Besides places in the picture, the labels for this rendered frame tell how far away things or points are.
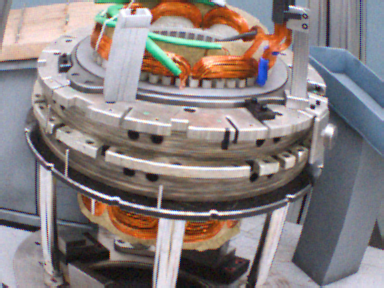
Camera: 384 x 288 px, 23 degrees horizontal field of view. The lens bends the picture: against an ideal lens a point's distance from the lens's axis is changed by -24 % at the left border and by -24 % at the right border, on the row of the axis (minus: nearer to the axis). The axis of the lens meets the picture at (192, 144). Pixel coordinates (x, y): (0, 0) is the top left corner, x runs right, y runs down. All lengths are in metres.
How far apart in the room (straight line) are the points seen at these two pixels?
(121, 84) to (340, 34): 0.58
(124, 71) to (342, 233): 0.43
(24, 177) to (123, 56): 0.40
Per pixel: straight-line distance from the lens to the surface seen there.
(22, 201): 1.36
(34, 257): 1.27
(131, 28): 0.97
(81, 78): 1.03
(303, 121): 1.02
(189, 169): 0.98
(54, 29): 1.30
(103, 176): 1.01
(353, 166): 1.26
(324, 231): 1.33
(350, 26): 1.50
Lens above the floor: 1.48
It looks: 24 degrees down
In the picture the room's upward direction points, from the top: 9 degrees clockwise
